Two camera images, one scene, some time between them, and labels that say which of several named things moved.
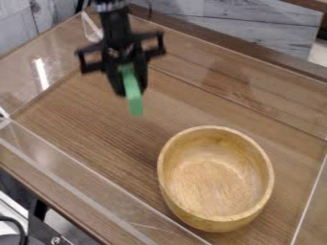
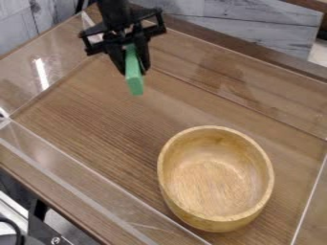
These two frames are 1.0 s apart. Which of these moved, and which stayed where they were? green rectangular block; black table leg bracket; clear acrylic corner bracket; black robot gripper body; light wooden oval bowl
Moved: black robot gripper body; green rectangular block
Stayed: light wooden oval bowl; clear acrylic corner bracket; black table leg bracket
